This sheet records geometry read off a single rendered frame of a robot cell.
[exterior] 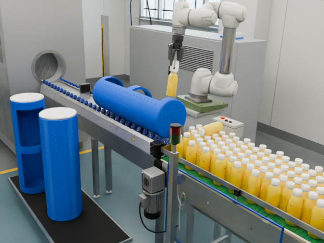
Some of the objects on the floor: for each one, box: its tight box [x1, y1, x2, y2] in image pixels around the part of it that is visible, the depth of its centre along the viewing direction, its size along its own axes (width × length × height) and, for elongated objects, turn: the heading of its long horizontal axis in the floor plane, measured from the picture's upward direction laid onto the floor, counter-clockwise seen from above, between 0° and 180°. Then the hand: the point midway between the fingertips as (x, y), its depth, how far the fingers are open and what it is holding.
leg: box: [105, 145, 112, 194], centre depth 351 cm, size 6×6×63 cm
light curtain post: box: [101, 15, 112, 169], centre depth 381 cm, size 6×6×170 cm
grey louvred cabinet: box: [130, 25, 268, 144], centre depth 498 cm, size 54×215×145 cm, turn 32°
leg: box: [155, 187, 165, 243], centre depth 272 cm, size 6×6×63 cm
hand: (174, 66), depth 237 cm, fingers closed on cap, 4 cm apart
